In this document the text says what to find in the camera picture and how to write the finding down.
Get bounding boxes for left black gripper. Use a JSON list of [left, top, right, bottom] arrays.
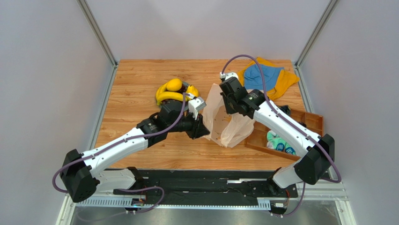
[[167, 109, 210, 140]]

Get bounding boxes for translucent plastic bag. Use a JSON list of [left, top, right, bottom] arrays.
[[202, 83, 255, 148]]

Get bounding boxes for yellow banana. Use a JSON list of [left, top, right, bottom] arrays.
[[155, 83, 168, 100], [155, 91, 190, 105]]

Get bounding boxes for yellow lemon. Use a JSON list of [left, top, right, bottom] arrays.
[[166, 78, 183, 92]]

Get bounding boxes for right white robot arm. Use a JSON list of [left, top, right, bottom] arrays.
[[219, 74, 337, 189]]

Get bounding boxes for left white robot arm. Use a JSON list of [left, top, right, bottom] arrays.
[[55, 97, 210, 203]]

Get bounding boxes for blue bucket hat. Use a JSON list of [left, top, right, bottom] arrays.
[[244, 65, 284, 91]]

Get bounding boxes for dark purple grapes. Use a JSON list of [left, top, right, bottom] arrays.
[[177, 85, 187, 94]]

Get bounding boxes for grey-blue fruit plate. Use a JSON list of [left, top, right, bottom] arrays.
[[155, 78, 199, 106]]

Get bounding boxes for dark rolled socks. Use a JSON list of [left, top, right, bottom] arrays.
[[279, 105, 291, 116]]

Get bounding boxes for yellow cloth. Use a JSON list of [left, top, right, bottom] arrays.
[[237, 57, 300, 100]]

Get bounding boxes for teal white rolled socks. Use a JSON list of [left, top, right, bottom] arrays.
[[266, 130, 296, 156]]

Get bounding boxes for black rolled socks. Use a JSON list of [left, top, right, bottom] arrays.
[[298, 122, 307, 128]]

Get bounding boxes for brown wooden divided tray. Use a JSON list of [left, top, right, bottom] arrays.
[[245, 109, 324, 161]]

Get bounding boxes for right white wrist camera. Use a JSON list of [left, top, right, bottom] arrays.
[[219, 72, 239, 81]]

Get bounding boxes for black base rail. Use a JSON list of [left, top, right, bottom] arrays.
[[65, 168, 347, 216]]

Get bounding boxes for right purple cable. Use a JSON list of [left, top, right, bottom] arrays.
[[221, 54, 342, 184]]

